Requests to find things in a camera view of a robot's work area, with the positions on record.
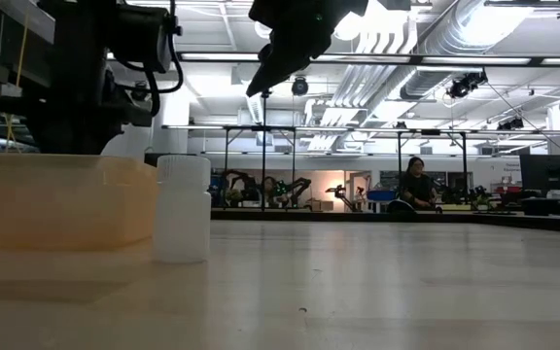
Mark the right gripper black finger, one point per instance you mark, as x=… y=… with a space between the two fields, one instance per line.
x=275 y=70

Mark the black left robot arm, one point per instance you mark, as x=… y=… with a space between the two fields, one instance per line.
x=80 y=97

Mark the black background robot arm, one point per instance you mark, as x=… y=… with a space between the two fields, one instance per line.
x=238 y=187
x=290 y=189

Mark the white pill bottle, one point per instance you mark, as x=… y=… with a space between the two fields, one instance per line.
x=182 y=209

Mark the translucent orange plastic basket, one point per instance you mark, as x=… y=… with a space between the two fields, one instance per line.
x=56 y=204

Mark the black tripod stand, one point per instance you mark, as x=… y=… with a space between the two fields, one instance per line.
x=263 y=155

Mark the blue plastic bin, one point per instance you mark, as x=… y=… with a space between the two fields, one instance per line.
x=381 y=195

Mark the long ceiling light strip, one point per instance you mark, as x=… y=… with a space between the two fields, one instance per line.
x=474 y=60

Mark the person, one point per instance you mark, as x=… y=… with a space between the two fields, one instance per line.
x=416 y=187

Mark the black computer monitor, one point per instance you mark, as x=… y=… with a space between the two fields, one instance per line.
x=548 y=175

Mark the black round hanging camera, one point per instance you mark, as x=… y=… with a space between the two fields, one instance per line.
x=300 y=86

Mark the black background rig frame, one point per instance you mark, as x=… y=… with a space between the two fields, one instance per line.
x=338 y=129

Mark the silver ventilation duct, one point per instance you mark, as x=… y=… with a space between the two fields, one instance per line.
x=455 y=39

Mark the black ceiling mounted camera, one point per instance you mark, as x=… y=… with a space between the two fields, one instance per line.
x=465 y=85

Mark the black metal table frame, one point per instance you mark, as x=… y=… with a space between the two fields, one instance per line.
x=406 y=218

